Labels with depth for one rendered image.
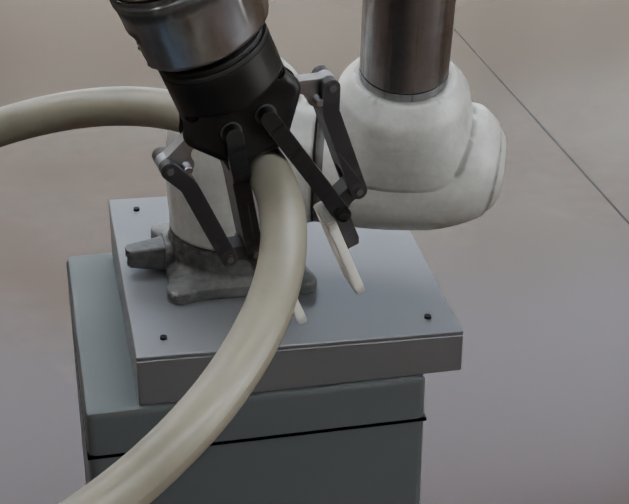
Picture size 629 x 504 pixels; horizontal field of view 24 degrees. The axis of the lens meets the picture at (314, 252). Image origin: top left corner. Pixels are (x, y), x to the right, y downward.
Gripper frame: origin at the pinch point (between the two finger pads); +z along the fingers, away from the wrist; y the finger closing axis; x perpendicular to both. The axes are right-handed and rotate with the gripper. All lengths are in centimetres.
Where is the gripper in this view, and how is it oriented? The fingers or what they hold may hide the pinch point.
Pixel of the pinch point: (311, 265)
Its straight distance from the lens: 104.7
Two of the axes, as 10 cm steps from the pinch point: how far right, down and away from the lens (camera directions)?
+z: 3.2, 7.2, 6.1
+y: -8.8, 4.6, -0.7
